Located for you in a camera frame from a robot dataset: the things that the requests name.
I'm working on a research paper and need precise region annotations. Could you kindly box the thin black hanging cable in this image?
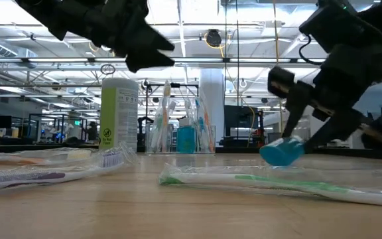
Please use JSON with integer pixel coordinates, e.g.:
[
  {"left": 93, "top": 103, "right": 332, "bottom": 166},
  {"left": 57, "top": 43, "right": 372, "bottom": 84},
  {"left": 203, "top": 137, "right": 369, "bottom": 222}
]
[
  {"left": 236, "top": 0, "right": 240, "bottom": 140},
  {"left": 223, "top": 0, "right": 227, "bottom": 107}
]

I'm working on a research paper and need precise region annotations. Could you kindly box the black ceiling cable reel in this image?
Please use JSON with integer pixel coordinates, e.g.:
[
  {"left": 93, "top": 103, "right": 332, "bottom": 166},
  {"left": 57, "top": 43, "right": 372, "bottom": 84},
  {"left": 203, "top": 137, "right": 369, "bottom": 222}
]
[{"left": 205, "top": 29, "right": 223, "bottom": 48}]

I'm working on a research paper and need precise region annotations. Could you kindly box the person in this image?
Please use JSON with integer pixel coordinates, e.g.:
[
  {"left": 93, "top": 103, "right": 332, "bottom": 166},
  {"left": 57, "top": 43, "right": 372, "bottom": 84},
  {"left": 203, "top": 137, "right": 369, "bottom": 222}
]
[{"left": 88, "top": 121, "right": 98, "bottom": 142}]

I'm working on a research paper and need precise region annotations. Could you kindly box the purple toothbrush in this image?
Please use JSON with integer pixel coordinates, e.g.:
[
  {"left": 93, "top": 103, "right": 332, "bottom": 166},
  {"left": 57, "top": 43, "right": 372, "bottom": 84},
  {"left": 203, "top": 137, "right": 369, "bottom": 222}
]
[{"left": 0, "top": 149, "right": 127, "bottom": 195}]

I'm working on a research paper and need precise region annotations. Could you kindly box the black machine cabinet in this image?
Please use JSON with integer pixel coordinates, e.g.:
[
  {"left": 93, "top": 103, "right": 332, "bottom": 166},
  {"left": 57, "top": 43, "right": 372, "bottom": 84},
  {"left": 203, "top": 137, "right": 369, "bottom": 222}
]
[{"left": 224, "top": 105, "right": 265, "bottom": 149}]

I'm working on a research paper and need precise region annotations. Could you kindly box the green white wipes canister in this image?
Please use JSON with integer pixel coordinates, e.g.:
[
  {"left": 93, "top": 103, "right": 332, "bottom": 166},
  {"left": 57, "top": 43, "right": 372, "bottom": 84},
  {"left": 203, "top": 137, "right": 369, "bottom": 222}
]
[{"left": 98, "top": 78, "right": 139, "bottom": 152}]

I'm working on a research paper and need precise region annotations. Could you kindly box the white green toothbrush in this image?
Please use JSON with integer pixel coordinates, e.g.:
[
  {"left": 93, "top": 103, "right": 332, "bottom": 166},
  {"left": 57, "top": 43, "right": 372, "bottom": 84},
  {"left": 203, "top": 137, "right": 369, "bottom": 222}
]
[{"left": 150, "top": 106, "right": 165, "bottom": 153}]

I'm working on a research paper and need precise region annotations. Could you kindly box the white toothbrush in clear wrapper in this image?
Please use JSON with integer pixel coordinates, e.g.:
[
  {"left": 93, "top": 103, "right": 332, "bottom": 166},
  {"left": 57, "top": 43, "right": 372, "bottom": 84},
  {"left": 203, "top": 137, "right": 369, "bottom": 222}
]
[{"left": 166, "top": 99, "right": 178, "bottom": 153}]

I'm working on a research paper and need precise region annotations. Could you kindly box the clear acrylic organizer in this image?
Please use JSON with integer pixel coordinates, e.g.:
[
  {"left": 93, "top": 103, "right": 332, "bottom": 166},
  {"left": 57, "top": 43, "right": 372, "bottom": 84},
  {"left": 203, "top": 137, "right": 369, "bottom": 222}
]
[{"left": 145, "top": 123, "right": 217, "bottom": 155}]

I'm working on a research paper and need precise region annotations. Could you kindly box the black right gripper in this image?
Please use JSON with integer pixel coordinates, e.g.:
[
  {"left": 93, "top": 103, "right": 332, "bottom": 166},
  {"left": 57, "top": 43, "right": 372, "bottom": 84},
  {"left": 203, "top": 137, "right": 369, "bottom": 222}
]
[{"left": 267, "top": 42, "right": 382, "bottom": 153}]

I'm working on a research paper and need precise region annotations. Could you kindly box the teal packaged toothbrush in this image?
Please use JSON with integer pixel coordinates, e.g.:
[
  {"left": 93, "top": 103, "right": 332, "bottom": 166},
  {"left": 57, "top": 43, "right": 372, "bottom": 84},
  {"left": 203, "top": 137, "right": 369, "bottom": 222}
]
[{"left": 259, "top": 135, "right": 306, "bottom": 167}]

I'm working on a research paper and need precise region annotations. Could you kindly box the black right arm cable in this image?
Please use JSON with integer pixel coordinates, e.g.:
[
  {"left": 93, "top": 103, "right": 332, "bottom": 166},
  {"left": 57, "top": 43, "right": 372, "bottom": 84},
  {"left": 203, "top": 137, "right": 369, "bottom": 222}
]
[{"left": 298, "top": 35, "right": 315, "bottom": 66}]

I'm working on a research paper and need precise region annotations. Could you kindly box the clear toothbrush holder cup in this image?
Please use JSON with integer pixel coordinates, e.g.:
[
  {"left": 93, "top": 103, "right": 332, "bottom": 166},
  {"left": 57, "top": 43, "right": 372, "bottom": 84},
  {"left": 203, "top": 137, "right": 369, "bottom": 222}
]
[{"left": 140, "top": 82, "right": 200, "bottom": 149}]

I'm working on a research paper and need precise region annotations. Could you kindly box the white building pillar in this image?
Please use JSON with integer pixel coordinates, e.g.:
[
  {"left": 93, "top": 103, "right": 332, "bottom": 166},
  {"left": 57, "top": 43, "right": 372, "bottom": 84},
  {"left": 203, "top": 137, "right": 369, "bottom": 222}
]
[{"left": 199, "top": 68, "right": 225, "bottom": 147}]

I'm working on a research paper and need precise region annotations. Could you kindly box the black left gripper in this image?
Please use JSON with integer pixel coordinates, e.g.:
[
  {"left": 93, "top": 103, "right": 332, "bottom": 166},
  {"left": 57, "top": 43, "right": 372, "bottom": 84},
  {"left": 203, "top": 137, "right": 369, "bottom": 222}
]
[{"left": 81, "top": 0, "right": 176, "bottom": 73}]

